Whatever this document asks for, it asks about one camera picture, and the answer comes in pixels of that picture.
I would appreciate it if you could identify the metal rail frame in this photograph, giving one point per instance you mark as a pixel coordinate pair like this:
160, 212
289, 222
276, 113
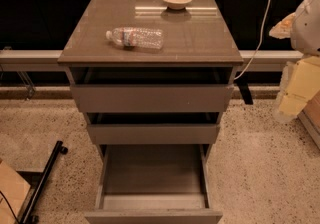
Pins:
30, 58

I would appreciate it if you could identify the grey drawer cabinet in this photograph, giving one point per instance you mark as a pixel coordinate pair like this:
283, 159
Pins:
195, 36

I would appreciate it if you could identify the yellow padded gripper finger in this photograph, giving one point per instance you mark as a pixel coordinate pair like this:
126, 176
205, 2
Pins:
282, 29
300, 82

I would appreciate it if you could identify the grey middle drawer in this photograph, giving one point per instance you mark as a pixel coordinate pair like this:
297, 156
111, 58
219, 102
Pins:
154, 128

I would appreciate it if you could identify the cardboard box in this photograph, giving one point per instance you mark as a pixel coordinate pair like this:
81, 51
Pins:
310, 118
15, 188

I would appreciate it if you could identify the grey top drawer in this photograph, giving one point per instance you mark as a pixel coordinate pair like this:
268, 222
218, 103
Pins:
151, 90

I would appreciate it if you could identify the grey open bottom drawer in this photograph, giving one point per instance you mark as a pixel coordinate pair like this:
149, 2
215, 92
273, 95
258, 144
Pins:
153, 184

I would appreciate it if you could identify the clear plastic water bottle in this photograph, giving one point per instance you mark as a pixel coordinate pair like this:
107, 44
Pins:
136, 37

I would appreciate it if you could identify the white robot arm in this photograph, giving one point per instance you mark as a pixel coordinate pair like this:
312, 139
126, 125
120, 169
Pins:
305, 32

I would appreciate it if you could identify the cardboard box at right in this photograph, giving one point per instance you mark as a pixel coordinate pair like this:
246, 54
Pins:
310, 118

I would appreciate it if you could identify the cardboard box at left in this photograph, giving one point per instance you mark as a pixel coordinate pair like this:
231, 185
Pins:
15, 188

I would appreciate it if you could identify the black metal leg with caster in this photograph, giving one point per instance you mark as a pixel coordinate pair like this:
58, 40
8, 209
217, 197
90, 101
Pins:
27, 218

